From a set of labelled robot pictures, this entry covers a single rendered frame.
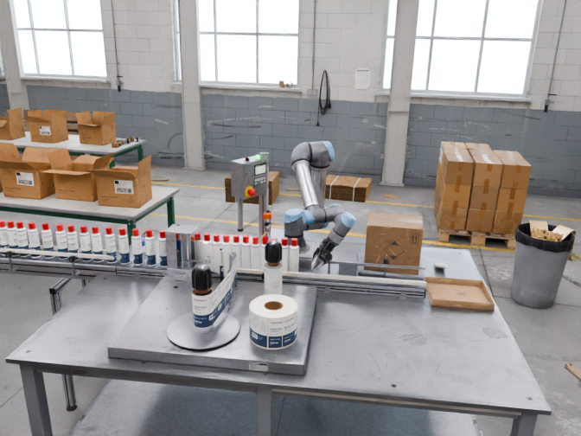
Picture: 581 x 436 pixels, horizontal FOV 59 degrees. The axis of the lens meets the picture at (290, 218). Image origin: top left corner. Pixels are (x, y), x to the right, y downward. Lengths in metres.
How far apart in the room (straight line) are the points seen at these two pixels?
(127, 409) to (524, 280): 3.21
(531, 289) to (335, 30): 4.71
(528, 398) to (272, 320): 1.00
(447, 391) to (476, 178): 3.83
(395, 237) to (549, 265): 1.99
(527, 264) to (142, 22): 6.61
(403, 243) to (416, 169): 5.16
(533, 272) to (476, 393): 2.58
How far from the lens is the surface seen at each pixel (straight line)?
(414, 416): 2.96
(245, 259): 2.74
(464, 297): 2.83
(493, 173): 5.73
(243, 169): 2.60
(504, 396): 2.18
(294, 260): 2.70
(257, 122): 8.22
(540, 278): 4.65
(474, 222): 5.85
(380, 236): 2.86
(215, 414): 2.90
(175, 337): 2.24
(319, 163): 2.83
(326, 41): 7.88
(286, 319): 2.10
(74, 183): 4.52
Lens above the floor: 2.08
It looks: 19 degrees down
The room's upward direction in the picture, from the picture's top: 1 degrees clockwise
